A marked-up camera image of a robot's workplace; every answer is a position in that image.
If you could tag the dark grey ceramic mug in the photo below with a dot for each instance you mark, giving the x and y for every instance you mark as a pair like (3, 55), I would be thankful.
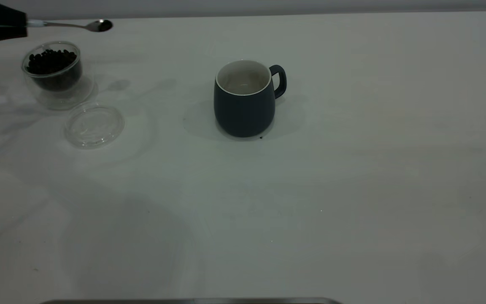
(243, 114)

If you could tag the clear double-wall glass cup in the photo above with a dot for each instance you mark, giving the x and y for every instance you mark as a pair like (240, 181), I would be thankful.
(63, 99)

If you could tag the dark coffee beans pile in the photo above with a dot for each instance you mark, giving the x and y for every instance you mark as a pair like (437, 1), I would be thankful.
(51, 63)

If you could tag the clear round glass lid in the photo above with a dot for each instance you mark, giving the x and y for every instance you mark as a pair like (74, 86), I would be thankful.
(95, 126)

